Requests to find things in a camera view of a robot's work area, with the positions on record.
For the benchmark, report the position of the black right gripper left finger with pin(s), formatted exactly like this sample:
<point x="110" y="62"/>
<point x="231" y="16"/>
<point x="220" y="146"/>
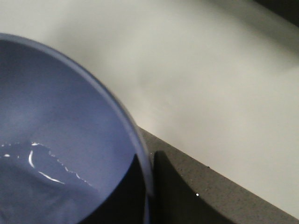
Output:
<point x="126" y="204"/>

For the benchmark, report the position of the blue ceramic bowl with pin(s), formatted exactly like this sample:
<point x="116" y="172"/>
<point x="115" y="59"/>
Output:
<point x="65" y="141"/>

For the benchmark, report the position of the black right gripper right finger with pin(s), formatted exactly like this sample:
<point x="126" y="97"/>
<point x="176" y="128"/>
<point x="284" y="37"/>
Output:
<point x="176" y="202"/>

